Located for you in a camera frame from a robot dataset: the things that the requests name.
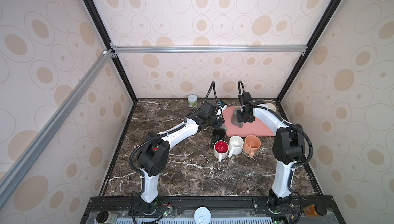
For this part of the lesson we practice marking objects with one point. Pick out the left slanted aluminium frame bar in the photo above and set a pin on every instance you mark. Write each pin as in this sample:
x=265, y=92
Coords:
x=25, y=162

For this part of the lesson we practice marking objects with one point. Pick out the white round lamp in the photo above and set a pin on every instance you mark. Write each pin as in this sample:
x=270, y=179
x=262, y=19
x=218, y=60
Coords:
x=202, y=215

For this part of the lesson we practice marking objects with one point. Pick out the white ceramic mug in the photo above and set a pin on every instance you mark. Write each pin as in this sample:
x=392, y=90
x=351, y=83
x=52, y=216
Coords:
x=236, y=144

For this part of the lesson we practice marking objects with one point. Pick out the horizontal aluminium frame bar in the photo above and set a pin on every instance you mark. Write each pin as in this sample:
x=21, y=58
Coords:
x=207, y=49

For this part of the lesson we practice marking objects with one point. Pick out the white mug black rim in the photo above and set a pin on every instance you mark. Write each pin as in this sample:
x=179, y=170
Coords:
x=220, y=150

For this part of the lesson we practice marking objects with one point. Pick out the pink plastic tray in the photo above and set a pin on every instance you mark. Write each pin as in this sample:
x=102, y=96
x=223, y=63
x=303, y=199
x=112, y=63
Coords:
x=234, y=128

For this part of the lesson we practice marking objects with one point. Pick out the beige round mug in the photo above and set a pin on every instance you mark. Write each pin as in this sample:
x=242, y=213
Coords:
x=272, y=106

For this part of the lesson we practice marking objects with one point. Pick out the large grey mug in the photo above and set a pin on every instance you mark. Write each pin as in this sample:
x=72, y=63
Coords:
x=234, y=118

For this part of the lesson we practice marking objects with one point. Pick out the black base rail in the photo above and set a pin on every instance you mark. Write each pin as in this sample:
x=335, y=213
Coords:
x=180, y=204

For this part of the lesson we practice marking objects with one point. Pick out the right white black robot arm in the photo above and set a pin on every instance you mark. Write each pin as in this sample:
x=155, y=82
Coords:
x=292, y=147

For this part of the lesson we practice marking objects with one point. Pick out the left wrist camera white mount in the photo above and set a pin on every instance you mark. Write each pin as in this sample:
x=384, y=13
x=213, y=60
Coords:
x=221, y=107

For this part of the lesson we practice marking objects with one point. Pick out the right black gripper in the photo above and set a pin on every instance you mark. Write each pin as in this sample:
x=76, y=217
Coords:
x=239, y=118

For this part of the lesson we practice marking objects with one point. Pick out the peach cream speckled mug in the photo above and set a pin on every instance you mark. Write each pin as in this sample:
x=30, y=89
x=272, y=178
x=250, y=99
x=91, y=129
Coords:
x=251, y=145

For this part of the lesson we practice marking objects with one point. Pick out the small green white can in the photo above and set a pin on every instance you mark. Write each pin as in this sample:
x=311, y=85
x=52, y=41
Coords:
x=192, y=101

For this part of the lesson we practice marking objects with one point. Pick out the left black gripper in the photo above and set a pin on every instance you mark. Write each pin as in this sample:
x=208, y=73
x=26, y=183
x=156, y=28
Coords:
x=218, y=124

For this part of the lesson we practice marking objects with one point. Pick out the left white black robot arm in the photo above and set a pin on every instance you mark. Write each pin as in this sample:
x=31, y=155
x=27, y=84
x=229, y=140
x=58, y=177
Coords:
x=150, y=158

